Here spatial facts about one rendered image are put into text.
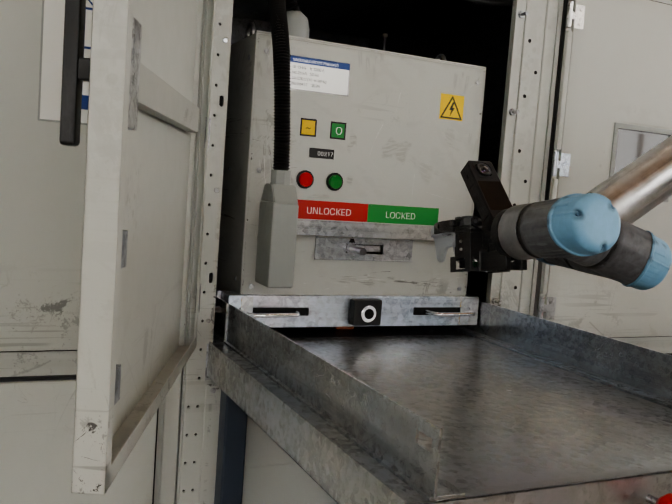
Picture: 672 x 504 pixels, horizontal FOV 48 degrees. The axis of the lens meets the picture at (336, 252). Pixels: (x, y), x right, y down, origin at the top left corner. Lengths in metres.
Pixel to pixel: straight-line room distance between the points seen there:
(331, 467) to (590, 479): 0.27
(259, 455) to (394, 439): 0.65
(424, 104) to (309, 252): 0.37
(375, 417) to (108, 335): 0.30
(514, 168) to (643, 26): 0.43
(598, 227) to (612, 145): 0.79
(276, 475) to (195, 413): 0.20
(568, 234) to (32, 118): 0.79
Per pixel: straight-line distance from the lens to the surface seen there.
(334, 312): 1.44
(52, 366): 1.30
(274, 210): 1.26
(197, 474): 1.40
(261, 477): 1.44
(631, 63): 1.77
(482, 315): 1.60
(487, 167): 1.13
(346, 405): 0.89
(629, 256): 1.02
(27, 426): 1.30
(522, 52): 1.61
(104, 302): 0.69
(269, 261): 1.27
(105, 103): 0.69
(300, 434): 0.94
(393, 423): 0.80
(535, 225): 0.98
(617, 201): 1.17
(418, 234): 1.47
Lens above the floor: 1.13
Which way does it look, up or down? 5 degrees down
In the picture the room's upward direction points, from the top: 4 degrees clockwise
